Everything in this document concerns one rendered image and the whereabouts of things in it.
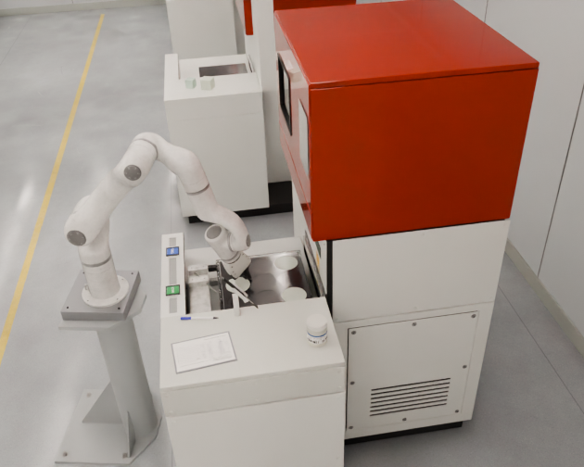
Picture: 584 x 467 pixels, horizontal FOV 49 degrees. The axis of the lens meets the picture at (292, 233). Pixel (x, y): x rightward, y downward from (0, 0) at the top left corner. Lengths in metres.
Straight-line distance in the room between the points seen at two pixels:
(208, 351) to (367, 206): 0.75
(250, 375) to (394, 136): 0.92
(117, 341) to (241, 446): 0.75
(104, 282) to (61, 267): 1.87
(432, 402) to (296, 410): 0.91
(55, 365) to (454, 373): 2.14
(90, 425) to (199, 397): 1.28
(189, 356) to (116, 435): 1.17
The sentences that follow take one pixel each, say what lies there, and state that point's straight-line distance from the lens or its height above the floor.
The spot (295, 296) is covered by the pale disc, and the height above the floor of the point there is 0.90.
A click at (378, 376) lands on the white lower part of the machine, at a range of 2.81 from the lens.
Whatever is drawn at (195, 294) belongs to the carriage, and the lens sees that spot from 2.62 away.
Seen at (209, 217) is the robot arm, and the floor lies 1.29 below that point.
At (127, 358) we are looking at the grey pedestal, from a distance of 2.90.
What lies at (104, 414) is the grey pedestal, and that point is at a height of 0.08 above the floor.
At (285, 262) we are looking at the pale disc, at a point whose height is 0.90.
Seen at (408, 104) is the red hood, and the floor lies 1.72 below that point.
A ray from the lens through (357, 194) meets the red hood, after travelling 2.19.
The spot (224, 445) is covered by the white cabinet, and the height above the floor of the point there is 0.63.
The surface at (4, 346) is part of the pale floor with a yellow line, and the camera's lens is 4.03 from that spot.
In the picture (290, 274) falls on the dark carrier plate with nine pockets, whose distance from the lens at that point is 2.64.
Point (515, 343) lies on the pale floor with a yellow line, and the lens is 3.77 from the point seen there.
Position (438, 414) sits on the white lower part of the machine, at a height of 0.16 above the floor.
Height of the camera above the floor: 2.55
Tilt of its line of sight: 35 degrees down
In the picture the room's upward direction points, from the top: 2 degrees counter-clockwise
